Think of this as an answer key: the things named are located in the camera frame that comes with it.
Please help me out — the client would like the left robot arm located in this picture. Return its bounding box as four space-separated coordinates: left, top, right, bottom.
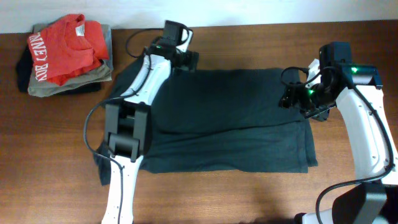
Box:
102 45 199 223

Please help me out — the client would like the dark green t-shirt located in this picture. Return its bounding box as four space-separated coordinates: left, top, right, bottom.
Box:
93 55 318 187

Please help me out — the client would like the black folded garment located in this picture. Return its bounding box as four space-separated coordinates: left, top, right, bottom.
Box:
16 46 101 95

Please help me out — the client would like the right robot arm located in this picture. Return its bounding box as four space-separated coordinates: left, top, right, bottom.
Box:
279 42 397 224

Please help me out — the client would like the olive grey folded garment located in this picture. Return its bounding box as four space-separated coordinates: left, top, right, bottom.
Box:
27 24 113 98

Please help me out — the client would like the red folded t-shirt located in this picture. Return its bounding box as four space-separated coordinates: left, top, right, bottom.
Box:
27 14 109 86

